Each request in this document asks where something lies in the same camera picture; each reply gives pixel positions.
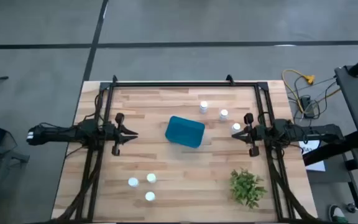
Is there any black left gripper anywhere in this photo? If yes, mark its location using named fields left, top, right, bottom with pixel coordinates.
left=103, top=112, right=139, bottom=157

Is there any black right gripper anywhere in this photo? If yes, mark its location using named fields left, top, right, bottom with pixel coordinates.
left=231, top=112, right=272, bottom=157

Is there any teal plastic basket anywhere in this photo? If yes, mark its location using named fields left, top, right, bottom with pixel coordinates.
left=164, top=115, right=206, bottom=149

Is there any green artificial plant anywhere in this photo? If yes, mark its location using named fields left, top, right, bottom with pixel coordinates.
left=229, top=167, right=269, bottom=210

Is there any white paper sheet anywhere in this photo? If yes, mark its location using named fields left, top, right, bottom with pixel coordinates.
left=298, top=139, right=326, bottom=172

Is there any black power strip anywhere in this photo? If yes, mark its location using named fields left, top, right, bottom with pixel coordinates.
left=300, top=95, right=316, bottom=118

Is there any grey metal stand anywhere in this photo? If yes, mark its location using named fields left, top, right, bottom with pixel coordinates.
left=0, top=142, right=30, bottom=224

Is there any person's shoe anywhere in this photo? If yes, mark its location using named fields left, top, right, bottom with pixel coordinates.
left=328, top=203, right=349, bottom=224

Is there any black aluminium table frame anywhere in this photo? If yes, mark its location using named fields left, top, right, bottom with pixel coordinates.
left=53, top=74, right=318, bottom=224

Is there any yellow extension cable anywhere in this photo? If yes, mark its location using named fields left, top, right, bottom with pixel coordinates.
left=282, top=68, right=343, bottom=116

